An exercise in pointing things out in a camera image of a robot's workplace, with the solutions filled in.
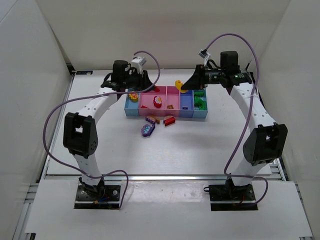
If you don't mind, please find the yellow pineapple lego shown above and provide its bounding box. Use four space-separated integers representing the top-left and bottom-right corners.
128 92 139 103

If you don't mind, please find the green lego brick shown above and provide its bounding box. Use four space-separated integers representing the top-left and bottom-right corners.
193 91 206 111

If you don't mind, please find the red heart lego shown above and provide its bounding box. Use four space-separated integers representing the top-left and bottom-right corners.
153 95 162 109

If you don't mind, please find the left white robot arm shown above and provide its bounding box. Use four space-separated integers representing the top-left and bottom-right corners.
63 56 155 191

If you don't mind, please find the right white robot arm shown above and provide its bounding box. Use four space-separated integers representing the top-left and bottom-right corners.
181 51 288 187

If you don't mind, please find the dark blue bin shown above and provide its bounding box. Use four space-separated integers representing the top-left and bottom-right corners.
179 90 194 118

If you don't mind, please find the large pink bin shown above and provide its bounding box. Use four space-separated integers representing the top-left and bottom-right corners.
138 86 167 117

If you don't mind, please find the small pink bin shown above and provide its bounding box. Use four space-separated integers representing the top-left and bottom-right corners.
165 86 180 117

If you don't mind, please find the light blue left bin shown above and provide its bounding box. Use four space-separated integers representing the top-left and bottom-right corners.
124 95 139 117

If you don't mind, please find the light blue bin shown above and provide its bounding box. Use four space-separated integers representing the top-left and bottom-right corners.
124 95 139 117
193 90 208 119

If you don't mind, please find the light blue right bin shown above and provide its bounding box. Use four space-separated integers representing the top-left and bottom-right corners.
193 90 208 119

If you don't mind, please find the purple brown lego piece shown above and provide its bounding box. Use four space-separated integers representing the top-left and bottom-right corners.
145 115 161 124

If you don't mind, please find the red lego brick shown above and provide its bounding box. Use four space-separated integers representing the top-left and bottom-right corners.
163 115 176 127

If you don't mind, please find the purple flower lego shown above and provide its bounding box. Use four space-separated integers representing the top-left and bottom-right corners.
141 124 156 137

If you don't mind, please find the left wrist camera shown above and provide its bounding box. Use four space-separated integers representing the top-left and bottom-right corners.
130 56 147 74

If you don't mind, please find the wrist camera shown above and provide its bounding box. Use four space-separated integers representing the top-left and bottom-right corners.
198 49 211 66
130 56 147 74

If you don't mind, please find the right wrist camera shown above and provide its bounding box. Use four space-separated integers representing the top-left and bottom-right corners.
198 49 211 66

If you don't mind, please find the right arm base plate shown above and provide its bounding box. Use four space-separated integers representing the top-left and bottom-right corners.
203 184 258 212

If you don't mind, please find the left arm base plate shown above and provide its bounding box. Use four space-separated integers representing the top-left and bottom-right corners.
73 183 121 210

